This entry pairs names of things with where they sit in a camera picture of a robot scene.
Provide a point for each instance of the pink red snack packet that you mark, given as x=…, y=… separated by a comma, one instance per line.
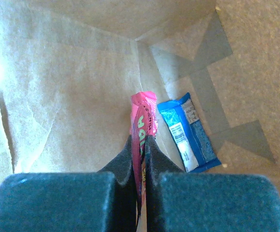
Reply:
x=143, y=124

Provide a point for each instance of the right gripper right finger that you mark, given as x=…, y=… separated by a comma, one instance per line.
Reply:
x=185, y=202

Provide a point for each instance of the brown paper bag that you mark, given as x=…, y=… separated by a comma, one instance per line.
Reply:
x=68, y=69

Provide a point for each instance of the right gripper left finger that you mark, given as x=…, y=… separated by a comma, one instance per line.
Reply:
x=102, y=201

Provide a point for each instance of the small blue snack bar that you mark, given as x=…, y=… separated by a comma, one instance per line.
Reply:
x=188, y=133

